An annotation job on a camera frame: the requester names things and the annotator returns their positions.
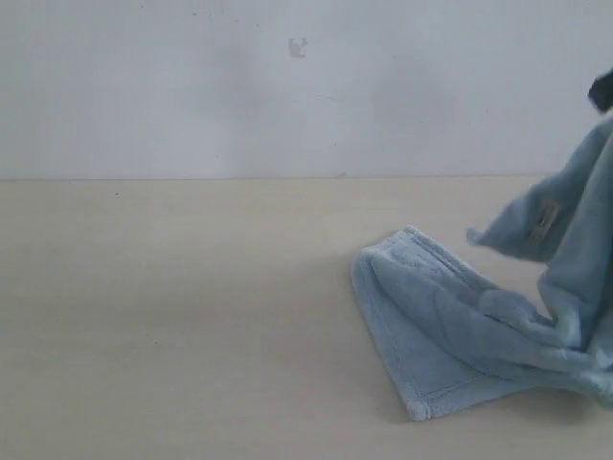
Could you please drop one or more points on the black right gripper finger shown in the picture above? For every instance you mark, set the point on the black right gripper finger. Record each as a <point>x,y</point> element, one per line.
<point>600,93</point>

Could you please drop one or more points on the light blue fluffy towel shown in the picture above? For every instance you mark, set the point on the light blue fluffy towel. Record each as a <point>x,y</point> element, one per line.
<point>450,338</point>

